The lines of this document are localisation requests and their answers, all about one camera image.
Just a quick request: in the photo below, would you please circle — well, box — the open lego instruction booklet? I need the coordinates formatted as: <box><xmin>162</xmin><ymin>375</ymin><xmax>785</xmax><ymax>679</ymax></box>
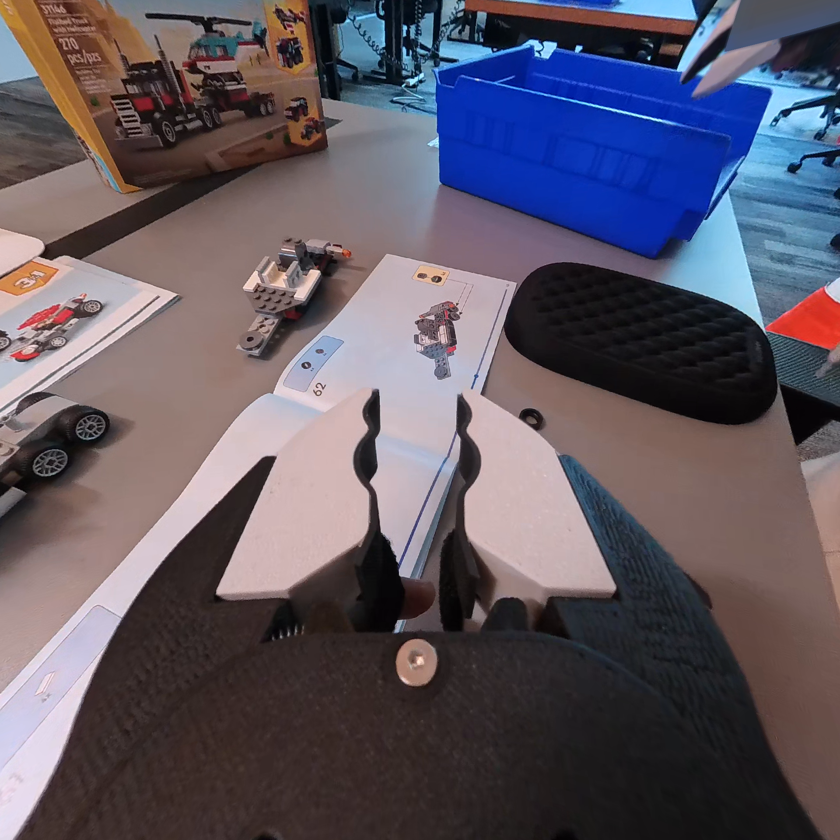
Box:
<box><xmin>0</xmin><ymin>254</ymin><xmax>518</xmax><ymax>791</ymax></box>

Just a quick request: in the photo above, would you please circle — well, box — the grey lego truck chassis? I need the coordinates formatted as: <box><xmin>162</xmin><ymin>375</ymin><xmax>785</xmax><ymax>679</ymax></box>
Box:
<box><xmin>0</xmin><ymin>392</ymin><xmax>112</xmax><ymax>519</ymax></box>

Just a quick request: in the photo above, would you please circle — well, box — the dark textured board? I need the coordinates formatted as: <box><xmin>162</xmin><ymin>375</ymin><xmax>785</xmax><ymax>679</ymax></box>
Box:
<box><xmin>766</xmin><ymin>331</ymin><xmax>840</xmax><ymax>448</ymax></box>

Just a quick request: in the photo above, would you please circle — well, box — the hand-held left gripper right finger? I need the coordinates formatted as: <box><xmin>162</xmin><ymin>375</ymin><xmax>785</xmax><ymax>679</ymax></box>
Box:
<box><xmin>438</xmin><ymin>390</ymin><xmax>619</xmax><ymax>632</ymax></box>

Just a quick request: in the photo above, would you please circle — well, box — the wooden-edged background desk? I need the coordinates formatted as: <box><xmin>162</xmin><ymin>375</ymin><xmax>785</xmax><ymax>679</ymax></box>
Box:
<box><xmin>462</xmin><ymin>0</ymin><xmax>700</xmax><ymax>68</ymax></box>

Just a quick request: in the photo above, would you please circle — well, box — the blue plastic bin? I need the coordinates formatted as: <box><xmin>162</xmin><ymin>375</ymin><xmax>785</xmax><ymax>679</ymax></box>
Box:
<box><xmin>432</xmin><ymin>45</ymin><xmax>773</xmax><ymax>261</ymax></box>

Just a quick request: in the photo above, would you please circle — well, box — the closed lego instruction booklet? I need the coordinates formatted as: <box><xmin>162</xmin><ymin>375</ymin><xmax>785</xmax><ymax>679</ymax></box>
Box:
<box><xmin>0</xmin><ymin>255</ymin><xmax>180</xmax><ymax>409</ymax></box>

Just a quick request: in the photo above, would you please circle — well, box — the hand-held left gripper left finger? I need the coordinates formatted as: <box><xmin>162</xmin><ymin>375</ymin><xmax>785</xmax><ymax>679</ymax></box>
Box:
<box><xmin>215</xmin><ymin>387</ymin><xmax>406</xmax><ymax>634</ymax></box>

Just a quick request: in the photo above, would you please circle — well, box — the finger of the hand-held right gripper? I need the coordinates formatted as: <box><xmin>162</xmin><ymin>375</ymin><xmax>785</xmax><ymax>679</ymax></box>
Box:
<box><xmin>691</xmin><ymin>38</ymin><xmax>783</xmax><ymax>99</ymax></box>
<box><xmin>679</xmin><ymin>0</ymin><xmax>840</xmax><ymax>84</ymax></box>

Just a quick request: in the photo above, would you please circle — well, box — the black textured wrist rest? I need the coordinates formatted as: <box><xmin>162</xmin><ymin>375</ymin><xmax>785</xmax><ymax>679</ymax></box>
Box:
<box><xmin>504</xmin><ymin>262</ymin><xmax>780</xmax><ymax>425</ymax></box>

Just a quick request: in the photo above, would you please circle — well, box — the white flat pad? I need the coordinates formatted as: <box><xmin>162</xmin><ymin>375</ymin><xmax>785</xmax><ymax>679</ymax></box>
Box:
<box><xmin>0</xmin><ymin>227</ymin><xmax>46</xmax><ymax>277</ymax></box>

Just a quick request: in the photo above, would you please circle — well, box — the lego set cardboard box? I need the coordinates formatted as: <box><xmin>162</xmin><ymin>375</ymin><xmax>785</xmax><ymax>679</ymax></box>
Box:
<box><xmin>0</xmin><ymin>0</ymin><xmax>329</xmax><ymax>195</ymax></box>

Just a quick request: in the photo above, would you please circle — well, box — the black office chair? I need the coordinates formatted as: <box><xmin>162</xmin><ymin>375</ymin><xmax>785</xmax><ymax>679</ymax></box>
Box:
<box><xmin>786</xmin><ymin>146</ymin><xmax>840</xmax><ymax>175</ymax></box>
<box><xmin>770</xmin><ymin>84</ymin><xmax>840</xmax><ymax>143</ymax></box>

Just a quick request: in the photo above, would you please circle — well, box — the orange and white cone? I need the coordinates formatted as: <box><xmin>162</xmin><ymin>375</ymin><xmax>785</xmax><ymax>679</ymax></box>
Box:
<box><xmin>766</xmin><ymin>276</ymin><xmax>840</xmax><ymax>350</ymax></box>

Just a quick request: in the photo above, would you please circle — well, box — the black coiled cable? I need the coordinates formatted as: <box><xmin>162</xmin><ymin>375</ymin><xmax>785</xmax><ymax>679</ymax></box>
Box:
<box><xmin>346</xmin><ymin>0</ymin><xmax>460</xmax><ymax>88</ymax></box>

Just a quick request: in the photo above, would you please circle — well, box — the grey lego helicopter body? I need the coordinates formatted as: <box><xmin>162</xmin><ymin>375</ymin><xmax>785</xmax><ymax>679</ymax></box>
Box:
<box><xmin>235</xmin><ymin>237</ymin><xmax>354</xmax><ymax>359</ymax></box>

